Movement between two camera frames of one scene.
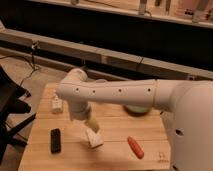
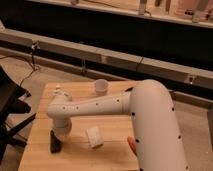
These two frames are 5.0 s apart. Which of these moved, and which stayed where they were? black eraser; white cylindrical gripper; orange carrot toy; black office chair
Moved: white cylindrical gripper
Stayed: orange carrot toy; black eraser; black office chair
